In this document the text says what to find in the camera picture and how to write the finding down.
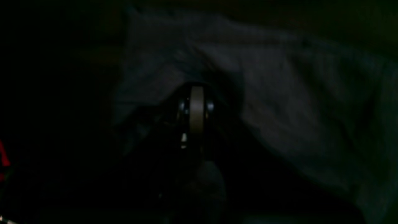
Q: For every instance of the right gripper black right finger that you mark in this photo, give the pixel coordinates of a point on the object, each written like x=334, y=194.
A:
x=261, y=188

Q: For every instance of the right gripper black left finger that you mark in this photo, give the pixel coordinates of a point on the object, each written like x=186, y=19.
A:
x=118, y=152

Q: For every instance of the dark grey T-shirt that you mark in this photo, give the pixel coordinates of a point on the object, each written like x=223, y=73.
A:
x=329, y=110

